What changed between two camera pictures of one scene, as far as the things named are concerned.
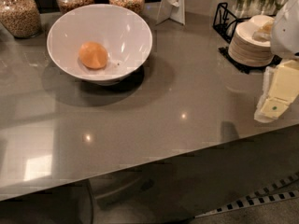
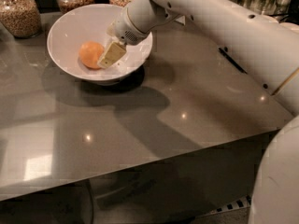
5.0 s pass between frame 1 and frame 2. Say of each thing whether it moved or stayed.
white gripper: moved
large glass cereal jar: stayed
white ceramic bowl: stayed
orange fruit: stayed
